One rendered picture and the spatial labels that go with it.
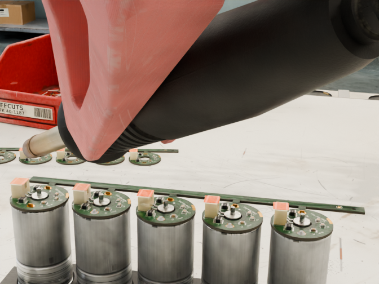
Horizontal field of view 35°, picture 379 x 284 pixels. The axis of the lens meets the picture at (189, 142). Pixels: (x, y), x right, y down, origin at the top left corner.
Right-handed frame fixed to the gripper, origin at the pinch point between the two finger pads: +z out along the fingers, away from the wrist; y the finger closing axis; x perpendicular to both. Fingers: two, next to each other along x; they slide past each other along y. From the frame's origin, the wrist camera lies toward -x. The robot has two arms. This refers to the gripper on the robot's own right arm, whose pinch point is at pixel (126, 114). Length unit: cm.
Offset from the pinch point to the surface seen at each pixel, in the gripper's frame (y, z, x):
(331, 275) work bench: -14.5, 13.3, 2.1
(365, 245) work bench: -18.4, 13.8, 1.1
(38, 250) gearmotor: -0.1, 11.3, -3.3
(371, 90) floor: -271, 175, -137
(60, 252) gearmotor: -1.0, 11.6, -3.0
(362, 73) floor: -298, 189, -164
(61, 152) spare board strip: -9.0, 23.4, -17.9
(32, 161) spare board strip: -7.0, 24.3, -18.4
